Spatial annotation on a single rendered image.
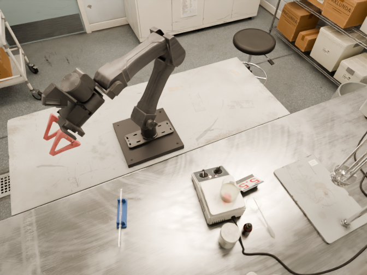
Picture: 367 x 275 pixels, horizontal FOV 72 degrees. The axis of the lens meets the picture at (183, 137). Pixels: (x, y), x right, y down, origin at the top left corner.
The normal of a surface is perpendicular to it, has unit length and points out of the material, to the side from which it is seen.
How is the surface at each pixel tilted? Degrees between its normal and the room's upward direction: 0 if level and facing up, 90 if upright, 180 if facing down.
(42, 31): 90
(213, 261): 0
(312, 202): 0
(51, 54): 0
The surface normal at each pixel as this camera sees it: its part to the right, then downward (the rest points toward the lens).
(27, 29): 0.41, 0.72
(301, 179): 0.02, -0.61
